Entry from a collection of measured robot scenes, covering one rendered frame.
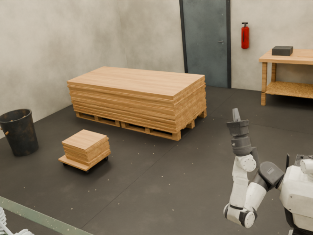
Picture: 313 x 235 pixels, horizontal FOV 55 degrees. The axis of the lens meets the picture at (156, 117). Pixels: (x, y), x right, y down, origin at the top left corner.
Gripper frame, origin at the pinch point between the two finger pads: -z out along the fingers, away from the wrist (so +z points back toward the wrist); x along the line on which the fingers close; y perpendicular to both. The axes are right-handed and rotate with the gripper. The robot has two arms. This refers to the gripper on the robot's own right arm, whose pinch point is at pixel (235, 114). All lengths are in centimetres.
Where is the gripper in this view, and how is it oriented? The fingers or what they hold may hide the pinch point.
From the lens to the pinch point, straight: 146.6
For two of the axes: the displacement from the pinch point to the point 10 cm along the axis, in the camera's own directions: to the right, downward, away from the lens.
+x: 4.4, -0.6, -9.0
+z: 1.8, 9.8, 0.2
